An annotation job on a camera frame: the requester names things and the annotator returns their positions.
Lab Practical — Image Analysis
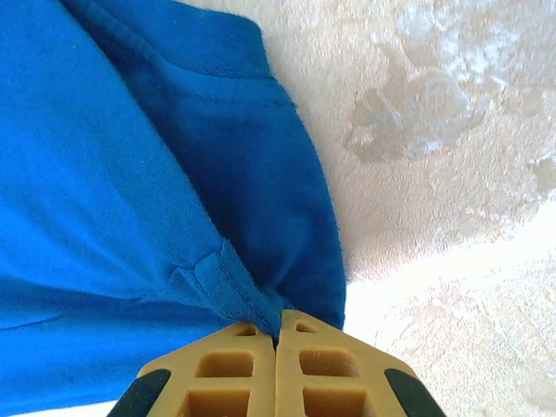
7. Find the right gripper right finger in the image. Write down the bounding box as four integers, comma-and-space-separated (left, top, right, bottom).
276, 308, 448, 417

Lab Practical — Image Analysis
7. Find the blue printed t-shirt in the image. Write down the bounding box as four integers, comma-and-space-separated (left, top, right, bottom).
0, 0, 348, 412

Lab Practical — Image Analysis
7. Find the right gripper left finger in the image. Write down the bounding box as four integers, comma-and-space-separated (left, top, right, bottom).
106, 321, 278, 417

